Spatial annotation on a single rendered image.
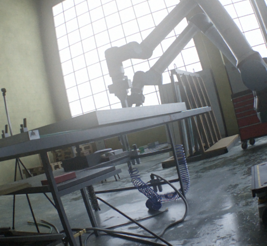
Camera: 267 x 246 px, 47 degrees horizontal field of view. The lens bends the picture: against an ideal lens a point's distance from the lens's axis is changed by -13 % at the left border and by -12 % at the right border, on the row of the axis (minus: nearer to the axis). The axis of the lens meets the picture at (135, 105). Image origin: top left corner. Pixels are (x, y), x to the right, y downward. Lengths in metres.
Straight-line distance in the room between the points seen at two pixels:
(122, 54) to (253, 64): 0.78
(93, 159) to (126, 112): 1.16
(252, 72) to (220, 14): 0.34
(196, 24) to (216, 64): 7.06
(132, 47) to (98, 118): 0.47
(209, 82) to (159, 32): 7.38
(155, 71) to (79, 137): 0.98
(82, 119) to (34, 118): 9.44
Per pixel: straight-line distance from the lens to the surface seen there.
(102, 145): 6.81
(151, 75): 2.33
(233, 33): 1.64
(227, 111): 9.29
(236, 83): 9.16
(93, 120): 1.66
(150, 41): 2.00
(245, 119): 5.60
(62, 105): 12.00
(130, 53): 1.91
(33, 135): 0.81
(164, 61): 2.34
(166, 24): 1.96
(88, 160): 2.95
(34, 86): 11.54
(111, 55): 1.97
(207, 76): 9.32
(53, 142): 1.37
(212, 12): 1.69
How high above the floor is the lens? 0.79
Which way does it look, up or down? 4 degrees up
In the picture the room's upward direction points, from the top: 14 degrees counter-clockwise
